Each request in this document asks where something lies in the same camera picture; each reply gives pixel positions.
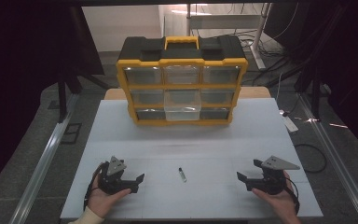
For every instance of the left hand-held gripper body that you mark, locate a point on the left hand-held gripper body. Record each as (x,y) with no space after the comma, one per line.
(113,182)

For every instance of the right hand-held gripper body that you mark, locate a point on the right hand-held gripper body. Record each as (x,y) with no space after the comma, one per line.
(273,182)

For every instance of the small screw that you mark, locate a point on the small screw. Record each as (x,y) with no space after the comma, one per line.
(182,174)

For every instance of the clear plastic drawer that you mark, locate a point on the clear plastic drawer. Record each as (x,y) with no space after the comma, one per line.
(181,109)

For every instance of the person's right hand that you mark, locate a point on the person's right hand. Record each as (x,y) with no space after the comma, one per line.
(282,203)

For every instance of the person's left hand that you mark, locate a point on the person's left hand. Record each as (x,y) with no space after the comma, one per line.
(101,202)

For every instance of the white power strip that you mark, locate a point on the white power strip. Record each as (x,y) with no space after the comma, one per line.
(289,123)

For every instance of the black metal stand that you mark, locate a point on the black metal stand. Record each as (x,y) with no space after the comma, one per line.
(62,99)
(315,96)

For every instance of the group of closed clear drawers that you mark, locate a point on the group of closed clear drawers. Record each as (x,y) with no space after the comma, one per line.
(144,75)

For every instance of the yellow black drawer organizer cabinet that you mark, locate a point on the yellow black drawer organizer cabinet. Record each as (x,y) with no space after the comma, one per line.
(143,49)

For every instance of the black curtain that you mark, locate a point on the black curtain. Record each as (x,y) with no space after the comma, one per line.
(18,62)
(351,62)

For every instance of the aluminium rail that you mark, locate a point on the aluminium rail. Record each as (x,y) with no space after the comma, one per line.
(335,161)
(48,155)

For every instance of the white metal desk frame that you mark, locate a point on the white metal desk frame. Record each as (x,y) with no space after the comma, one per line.
(223,21)

